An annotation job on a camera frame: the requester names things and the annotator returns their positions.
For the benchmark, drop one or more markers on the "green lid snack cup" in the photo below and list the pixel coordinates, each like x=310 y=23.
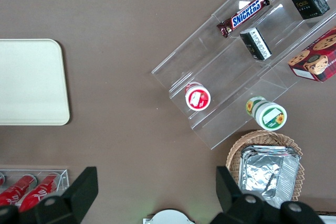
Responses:
x=270 y=115

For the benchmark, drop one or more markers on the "red lid snack cup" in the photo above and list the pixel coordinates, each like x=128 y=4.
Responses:
x=197 y=99

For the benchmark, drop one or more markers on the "small black carton box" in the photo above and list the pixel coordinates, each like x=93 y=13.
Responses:
x=308 y=1
x=256 y=44

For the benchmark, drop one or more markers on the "clear acrylic step shelf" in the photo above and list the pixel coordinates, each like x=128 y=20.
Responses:
x=225 y=77

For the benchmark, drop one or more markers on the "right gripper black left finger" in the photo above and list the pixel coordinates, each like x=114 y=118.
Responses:
x=65 y=208

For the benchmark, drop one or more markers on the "clear acrylic bottle rack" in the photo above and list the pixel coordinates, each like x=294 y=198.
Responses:
x=64 y=179

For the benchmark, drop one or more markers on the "red cola bottle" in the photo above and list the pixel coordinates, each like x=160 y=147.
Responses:
x=15 y=190
x=39 y=192

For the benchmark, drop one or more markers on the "light wicker basket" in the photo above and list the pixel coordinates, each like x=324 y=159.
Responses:
x=236 y=153

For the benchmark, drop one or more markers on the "Snickers chocolate bar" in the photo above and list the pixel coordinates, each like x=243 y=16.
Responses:
x=245 y=14

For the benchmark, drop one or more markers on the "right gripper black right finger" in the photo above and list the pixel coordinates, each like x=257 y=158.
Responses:
x=246 y=211

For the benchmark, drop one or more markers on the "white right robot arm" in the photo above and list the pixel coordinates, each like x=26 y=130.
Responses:
x=169 y=217

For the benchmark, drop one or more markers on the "red plaid cookie box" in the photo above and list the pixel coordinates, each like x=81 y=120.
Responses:
x=317 y=58

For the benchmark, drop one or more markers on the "white rectangular snack bin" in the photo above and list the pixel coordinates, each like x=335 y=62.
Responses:
x=328 y=218

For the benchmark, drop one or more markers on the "stacked aluminium foil containers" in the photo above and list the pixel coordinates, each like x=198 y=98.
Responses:
x=270 y=174

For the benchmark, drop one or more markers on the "cream plastic tray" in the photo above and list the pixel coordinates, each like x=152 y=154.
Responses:
x=31 y=82

